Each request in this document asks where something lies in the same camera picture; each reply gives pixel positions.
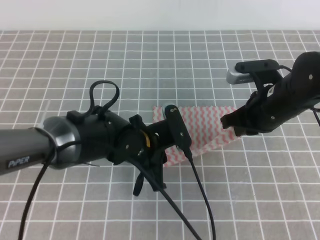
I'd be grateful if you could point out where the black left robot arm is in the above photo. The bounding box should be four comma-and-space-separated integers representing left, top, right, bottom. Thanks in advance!
0, 111, 176, 196

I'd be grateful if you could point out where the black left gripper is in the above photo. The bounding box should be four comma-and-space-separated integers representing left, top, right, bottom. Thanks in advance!
109, 115, 174, 197

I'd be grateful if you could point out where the black left camera cable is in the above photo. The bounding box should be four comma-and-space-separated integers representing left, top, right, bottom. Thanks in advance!
183, 147, 217, 240

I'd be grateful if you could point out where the pink white wavy towel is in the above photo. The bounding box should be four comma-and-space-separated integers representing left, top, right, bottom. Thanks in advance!
151, 105, 243, 169

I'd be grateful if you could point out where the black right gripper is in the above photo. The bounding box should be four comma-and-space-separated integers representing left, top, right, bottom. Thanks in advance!
220, 89, 275, 137

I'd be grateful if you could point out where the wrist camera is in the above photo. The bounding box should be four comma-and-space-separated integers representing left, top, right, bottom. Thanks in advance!
226, 59, 280, 85
162, 104, 192, 152

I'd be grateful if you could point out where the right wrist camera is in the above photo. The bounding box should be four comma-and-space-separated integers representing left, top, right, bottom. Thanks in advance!
226, 59, 280, 85

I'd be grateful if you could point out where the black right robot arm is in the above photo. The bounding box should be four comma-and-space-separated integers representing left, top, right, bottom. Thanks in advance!
220, 51, 320, 137

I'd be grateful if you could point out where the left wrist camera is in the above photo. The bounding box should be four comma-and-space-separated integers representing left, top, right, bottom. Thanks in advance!
162, 104, 192, 152

